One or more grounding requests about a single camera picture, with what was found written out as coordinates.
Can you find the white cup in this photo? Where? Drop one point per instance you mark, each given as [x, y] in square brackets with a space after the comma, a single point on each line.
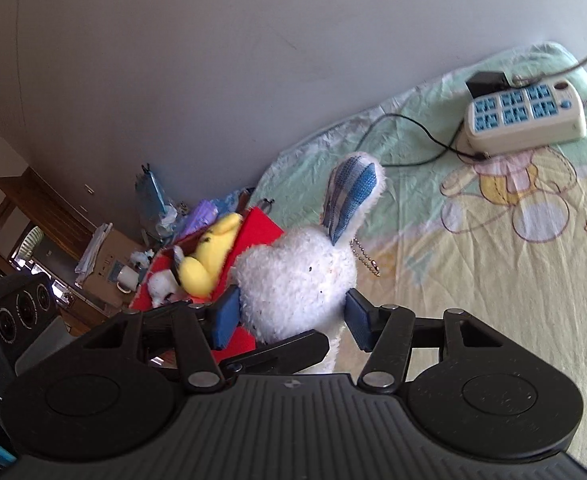
[128, 276]

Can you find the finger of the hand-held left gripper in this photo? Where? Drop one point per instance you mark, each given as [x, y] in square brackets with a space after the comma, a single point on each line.
[293, 352]

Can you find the white and blue power strip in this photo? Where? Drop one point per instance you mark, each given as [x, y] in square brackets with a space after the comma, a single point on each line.
[523, 135]

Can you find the cartoon print bedsheet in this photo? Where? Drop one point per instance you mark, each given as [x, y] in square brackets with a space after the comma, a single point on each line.
[473, 260]

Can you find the small white figurine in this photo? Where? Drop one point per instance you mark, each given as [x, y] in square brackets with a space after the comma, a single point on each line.
[141, 257]

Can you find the stack of white papers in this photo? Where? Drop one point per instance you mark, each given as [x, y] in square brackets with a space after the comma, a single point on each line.
[93, 250]

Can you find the purple tissue packet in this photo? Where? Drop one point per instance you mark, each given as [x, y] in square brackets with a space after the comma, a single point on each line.
[198, 212]

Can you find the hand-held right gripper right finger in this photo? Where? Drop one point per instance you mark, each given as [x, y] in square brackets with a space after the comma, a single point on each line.
[359, 320]

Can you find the white fluffy bunny plush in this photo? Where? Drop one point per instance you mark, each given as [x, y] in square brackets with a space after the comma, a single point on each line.
[293, 280]

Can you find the wooden cabinet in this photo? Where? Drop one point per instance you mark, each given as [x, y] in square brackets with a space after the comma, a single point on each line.
[33, 195]

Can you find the yellow tiger plush toy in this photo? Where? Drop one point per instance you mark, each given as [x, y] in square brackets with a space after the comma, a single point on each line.
[213, 255]

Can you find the red cardboard box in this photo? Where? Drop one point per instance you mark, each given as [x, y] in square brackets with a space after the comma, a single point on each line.
[258, 230]

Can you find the blue patterned cloth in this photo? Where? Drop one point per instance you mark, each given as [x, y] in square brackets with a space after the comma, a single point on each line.
[228, 202]

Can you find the small fan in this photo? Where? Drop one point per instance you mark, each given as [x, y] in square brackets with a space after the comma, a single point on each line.
[28, 242]

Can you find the brown cardboard box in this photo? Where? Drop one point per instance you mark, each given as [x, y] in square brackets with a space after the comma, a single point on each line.
[108, 257]

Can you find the white and lavender plush toy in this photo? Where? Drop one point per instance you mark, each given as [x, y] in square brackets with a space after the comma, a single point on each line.
[163, 285]

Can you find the black power adapter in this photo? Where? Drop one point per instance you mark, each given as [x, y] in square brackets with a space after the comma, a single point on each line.
[486, 82]

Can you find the clear plastic bag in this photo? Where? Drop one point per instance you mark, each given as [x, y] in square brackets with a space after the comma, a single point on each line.
[151, 190]

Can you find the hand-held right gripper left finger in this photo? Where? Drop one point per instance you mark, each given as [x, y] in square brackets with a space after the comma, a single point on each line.
[226, 317]

